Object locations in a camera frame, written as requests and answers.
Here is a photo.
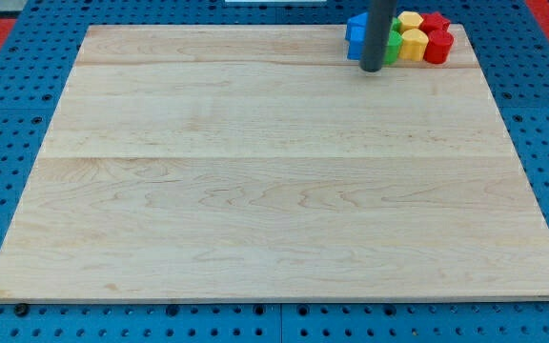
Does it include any light wooden board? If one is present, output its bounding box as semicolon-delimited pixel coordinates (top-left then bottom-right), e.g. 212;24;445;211
0;25;549;304

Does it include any blue block front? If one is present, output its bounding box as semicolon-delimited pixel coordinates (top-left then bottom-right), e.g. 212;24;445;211
346;27;365;60

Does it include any blue block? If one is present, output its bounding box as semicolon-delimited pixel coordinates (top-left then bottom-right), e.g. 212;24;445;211
346;27;365;60
345;12;368;42

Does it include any blue block rear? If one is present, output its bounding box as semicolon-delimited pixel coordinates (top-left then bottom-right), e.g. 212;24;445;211
345;12;368;42

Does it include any green block front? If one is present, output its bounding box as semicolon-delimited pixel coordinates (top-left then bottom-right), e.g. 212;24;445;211
384;30;403;65

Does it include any green block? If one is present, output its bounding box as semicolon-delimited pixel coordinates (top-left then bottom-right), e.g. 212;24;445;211
384;30;403;65
391;17;401;32

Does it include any yellow block front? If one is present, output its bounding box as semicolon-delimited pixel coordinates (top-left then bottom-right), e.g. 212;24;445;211
398;29;429;61

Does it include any yellow block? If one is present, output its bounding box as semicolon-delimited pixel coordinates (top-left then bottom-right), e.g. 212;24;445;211
397;10;423;33
398;29;429;61

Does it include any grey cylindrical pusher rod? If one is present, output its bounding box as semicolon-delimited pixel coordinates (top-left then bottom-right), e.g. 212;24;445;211
359;0;397;72

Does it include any green block rear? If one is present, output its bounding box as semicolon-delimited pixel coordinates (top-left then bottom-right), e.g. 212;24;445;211
391;17;401;32

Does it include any yellow block rear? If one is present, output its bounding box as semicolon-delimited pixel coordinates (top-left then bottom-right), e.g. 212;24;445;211
397;10;423;33

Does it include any red block front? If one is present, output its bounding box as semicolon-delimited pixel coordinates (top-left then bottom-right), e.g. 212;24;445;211
423;30;455;64

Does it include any red block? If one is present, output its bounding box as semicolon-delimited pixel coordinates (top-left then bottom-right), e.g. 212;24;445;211
419;11;451;33
423;30;455;64

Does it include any red block rear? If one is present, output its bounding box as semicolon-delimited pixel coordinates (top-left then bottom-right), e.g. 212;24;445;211
419;11;451;33

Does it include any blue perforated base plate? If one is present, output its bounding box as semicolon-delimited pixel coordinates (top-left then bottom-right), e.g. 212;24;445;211
0;0;549;342

